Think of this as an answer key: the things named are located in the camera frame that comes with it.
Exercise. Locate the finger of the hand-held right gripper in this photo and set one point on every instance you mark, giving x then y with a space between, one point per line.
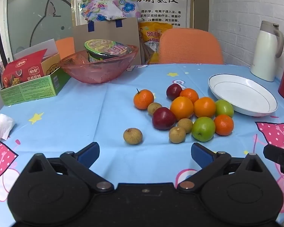
277 153

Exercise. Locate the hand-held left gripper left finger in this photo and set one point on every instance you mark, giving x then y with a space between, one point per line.
88 152

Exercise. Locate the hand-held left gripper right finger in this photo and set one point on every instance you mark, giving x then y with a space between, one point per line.
201 153

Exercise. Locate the green apple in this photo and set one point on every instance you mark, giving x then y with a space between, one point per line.
203 129
224 108

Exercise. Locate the brown kiwi front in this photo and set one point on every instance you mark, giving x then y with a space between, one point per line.
177 134

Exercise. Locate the brown kiwi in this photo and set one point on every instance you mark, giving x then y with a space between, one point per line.
177 134
185 125
153 108

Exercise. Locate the brown longan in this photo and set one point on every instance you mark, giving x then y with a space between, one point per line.
132 136

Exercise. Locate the large orange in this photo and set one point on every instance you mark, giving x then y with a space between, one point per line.
181 108

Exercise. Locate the dark red plum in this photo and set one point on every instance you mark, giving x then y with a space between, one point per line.
174 91
163 118

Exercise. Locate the brown kiwi back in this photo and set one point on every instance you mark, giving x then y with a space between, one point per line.
153 108

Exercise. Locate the white plate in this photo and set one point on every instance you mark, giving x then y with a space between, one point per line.
243 94

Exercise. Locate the stemmed tangerine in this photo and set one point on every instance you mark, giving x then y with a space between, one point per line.
143 99

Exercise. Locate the blue printed tablecloth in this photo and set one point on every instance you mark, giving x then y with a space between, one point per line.
85 113

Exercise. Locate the pink transparent bowl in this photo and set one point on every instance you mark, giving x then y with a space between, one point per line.
97 72

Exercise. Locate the green cardboard box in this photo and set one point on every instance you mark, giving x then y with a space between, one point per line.
33 89

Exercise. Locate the crumpled white tissue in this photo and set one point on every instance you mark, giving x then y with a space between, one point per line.
3 126

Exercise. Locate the white thermos jug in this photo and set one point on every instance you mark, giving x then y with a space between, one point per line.
266 52

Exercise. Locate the instant noodle cup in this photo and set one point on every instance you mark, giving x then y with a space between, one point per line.
104 49

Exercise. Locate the red snack box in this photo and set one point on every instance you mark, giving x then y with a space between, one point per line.
19 73

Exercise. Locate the orange chair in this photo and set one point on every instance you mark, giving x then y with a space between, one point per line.
65 47
189 47

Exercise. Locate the brown cardboard box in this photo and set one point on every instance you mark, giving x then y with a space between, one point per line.
123 33

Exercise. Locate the yellow snack bag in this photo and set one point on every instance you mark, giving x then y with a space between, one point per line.
151 35

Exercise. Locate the floral cloth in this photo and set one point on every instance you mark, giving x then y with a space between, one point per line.
108 4

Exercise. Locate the wall poster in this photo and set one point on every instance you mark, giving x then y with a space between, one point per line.
165 4

